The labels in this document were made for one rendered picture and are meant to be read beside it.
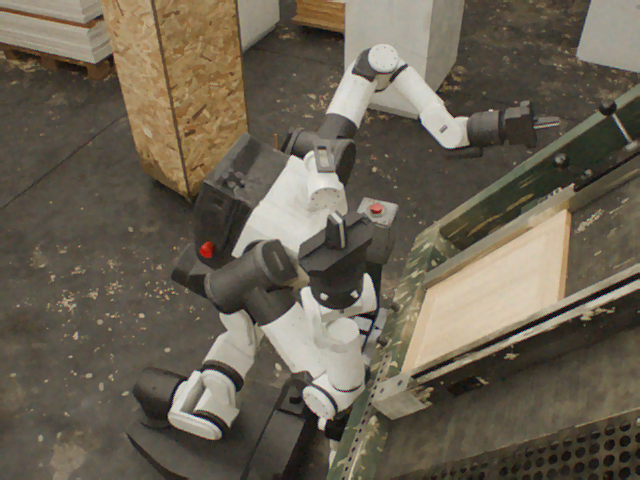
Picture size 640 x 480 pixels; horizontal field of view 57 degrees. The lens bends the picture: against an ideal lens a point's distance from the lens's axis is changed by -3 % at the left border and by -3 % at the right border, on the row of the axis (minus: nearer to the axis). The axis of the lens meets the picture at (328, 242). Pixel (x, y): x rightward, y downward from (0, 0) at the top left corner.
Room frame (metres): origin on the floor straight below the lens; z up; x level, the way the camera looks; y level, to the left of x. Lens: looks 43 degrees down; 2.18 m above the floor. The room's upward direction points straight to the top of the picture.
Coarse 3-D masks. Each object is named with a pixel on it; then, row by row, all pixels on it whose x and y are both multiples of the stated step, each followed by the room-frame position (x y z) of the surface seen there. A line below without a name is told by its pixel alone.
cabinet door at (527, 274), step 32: (544, 224) 1.07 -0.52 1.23; (512, 256) 1.04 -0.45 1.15; (544, 256) 0.95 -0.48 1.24; (448, 288) 1.10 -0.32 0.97; (480, 288) 1.00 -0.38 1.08; (512, 288) 0.92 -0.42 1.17; (544, 288) 0.85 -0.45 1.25; (448, 320) 0.97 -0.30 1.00; (480, 320) 0.88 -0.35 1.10; (512, 320) 0.82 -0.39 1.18; (416, 352) 0.92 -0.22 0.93
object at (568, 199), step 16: (608, 176) 1.05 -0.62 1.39; (624, 176) 1.04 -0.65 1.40; (560, 192) 1.12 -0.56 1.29; (592, 192) 1.06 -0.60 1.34; (544, 208) 1.10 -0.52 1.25; (560, 208) 1.07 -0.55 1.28; (576, 208) 1.06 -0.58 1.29; (512, 224) 1.14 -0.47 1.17; (528, 224) 1.10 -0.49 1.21; (480, 240) 1.18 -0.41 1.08; (496, 240) 1.12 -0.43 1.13; (464, 256) 1.16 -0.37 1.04; (480, 256) 1.13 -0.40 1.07; (432, 272) 1.20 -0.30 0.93; (448, 272) 1.15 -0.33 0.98
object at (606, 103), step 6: (600, 102) 1.14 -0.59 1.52; (606, 102) 1.13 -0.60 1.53; (612, 102) 1.13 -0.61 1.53; (600, 108) 1.13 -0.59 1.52; (606, 108) 1.12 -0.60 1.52; (612, 108) 1.12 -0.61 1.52; (606, 114) 1.12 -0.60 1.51; (612, 114) 1.12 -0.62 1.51; (618, 120) 1.11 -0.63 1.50; (618, 126) 1.10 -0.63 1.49; (624, 132) 1.08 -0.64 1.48; (630, 138) 1.07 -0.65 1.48; (630, 144) 1.06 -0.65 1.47; (636, 144) 1.05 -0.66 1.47; (630, 150) 1.05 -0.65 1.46
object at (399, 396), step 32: (608, 288) 0.68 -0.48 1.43; (544, 320) 0.71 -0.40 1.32; (576, 320) 0.65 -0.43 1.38; (608, 320) 0.64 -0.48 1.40; (448, 352) 0.78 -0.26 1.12; (480, 352) 0.72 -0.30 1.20; (512, 352) 0.68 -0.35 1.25; (544, 352) 0.66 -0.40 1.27; (384, 384) 0.81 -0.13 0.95; (416, 384) 0.74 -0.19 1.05; (448, 384) 0.72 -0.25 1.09; (480, 384) 0.70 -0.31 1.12
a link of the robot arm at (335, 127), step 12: (324, 120) 1.29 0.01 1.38; (336, 120) 1.27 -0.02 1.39; (348, 120) 1.28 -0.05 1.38; (300, 132) 1.27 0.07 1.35; (312, 132) 1.27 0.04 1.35; (324, 132) 1.25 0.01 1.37; (336, 132) 1.25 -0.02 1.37; (348, 132) 1.26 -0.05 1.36; (300, 144) 1.24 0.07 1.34; (336, 144) 1.21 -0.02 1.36; (300, 156) 1.22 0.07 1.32
